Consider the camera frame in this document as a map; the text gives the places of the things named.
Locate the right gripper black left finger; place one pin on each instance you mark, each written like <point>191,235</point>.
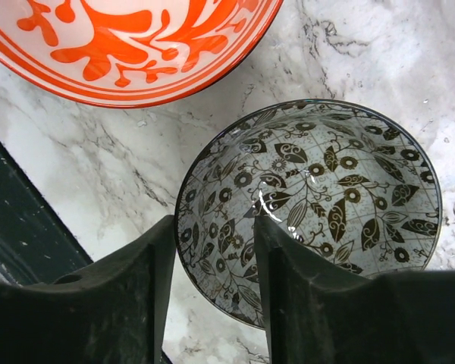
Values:
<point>112,311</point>

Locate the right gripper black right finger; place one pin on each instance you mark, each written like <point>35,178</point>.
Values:
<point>316,312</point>

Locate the orange floral bowl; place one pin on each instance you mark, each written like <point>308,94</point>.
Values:
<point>129,54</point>

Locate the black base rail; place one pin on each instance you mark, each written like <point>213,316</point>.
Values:
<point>35,245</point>

